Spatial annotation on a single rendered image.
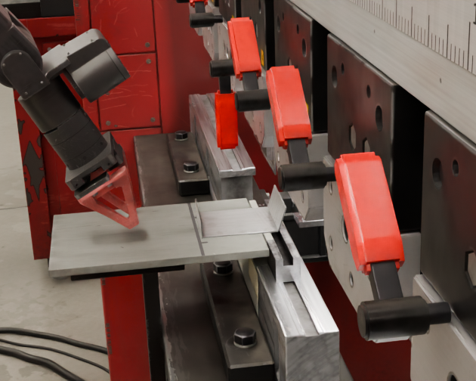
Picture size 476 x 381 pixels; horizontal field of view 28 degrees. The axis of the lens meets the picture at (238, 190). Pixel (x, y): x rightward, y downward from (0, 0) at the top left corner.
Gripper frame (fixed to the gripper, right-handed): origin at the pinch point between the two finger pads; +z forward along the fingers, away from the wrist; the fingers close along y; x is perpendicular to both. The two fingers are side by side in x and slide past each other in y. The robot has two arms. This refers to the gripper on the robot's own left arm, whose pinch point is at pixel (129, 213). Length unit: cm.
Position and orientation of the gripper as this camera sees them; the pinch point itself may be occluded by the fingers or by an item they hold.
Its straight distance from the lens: 119.6
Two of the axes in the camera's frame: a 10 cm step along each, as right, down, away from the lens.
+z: 5.2, 7.8, 3.5
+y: -1.5, -3.3, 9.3
